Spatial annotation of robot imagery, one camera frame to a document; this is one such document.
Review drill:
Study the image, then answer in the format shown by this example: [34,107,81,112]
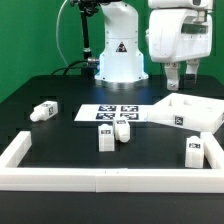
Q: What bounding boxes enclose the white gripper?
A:
[147,9,212,91]

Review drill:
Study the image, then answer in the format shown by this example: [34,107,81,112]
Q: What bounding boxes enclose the grey cable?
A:
[55,0,71,68]

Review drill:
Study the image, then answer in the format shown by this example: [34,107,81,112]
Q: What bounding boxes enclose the white square table top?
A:
[146,93,224,134]

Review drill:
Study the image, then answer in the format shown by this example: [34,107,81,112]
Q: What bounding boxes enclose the white U-shaped fence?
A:
[0,131,224,193]

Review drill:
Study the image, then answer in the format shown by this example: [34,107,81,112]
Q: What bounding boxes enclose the black cables on table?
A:
[50,59,100,76]

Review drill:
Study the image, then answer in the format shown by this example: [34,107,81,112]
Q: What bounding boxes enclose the black camera stand pole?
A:
[69,0,98,68]

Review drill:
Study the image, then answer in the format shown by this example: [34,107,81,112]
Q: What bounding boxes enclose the white sheet with markers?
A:
[75,104,152,122]

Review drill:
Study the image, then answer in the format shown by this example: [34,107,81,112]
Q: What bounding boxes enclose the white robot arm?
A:
[95,0,214,91]

